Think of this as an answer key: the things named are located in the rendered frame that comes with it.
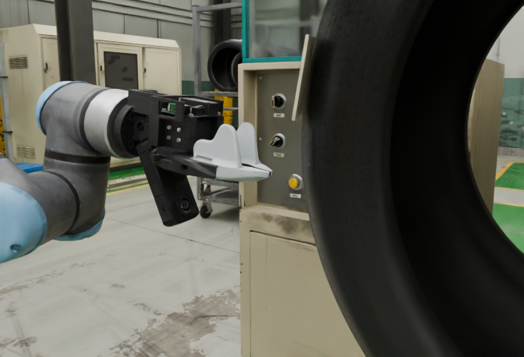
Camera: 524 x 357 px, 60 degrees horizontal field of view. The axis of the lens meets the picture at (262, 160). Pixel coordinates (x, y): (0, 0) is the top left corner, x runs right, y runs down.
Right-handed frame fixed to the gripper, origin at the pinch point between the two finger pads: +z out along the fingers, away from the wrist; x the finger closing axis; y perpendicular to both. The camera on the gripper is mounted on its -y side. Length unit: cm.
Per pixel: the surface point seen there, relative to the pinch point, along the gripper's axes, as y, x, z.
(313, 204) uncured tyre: 2.2, -9.4, 11.3
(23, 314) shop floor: -136, 76, -193
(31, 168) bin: -138, 231, -462
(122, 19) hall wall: 58, 595, -768
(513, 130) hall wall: -72, 889, -48
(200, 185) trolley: -108, 266, -238
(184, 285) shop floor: -130, 152, -147
